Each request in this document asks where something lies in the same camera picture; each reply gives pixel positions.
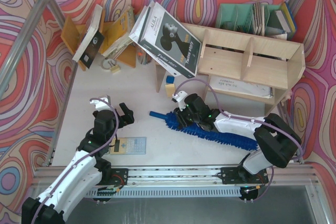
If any blue microfiber duster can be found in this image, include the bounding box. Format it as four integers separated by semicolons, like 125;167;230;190
149;111;258;151

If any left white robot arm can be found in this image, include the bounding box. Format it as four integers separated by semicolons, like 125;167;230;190
22;98;134;223

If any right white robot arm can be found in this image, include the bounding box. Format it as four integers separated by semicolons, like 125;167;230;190
172;91;302;174

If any light wooden bookshelf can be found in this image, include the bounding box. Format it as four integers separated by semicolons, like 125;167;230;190
154;23;307;116

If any grey yellow calculator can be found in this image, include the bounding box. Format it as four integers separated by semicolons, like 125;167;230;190
109;137;146;155

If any yellow sticky note pad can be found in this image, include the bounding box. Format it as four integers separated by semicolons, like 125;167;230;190
165;83;175;98

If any small blue block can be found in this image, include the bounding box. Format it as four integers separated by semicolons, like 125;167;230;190
166;76;175;84

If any gold binder clip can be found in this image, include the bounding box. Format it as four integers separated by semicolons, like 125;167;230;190
109;62;120;73

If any spiral notebook with handwriting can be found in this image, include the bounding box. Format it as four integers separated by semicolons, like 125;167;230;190
209;76;273;99

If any pencil cup with pens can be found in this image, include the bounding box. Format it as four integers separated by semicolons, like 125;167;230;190
136;49;152;65

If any yellow books stack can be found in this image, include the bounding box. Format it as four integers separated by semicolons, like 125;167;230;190
100;6;135;58

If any black white Twins story book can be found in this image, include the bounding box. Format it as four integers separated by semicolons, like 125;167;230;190
129;1;202;79

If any white black paperback book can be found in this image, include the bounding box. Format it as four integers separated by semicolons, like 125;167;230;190
72;4;104;69

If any orange wooden book rack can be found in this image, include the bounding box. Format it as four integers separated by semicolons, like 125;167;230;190
61;9;136;71

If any teal file organizer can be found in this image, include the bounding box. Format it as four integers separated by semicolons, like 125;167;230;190
215;2;292;40

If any blue yellow book in organizer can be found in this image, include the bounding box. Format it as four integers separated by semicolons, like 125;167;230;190
275;2;297;39

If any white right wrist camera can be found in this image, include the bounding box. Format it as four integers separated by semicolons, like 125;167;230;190
172;91;188;111

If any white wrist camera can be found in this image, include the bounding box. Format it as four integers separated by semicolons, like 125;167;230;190
90;95;111;111
172;91;188;111

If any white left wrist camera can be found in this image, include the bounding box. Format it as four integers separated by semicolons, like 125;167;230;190
90;95;111;111

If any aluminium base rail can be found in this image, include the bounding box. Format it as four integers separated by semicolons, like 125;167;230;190
32;164;319;203

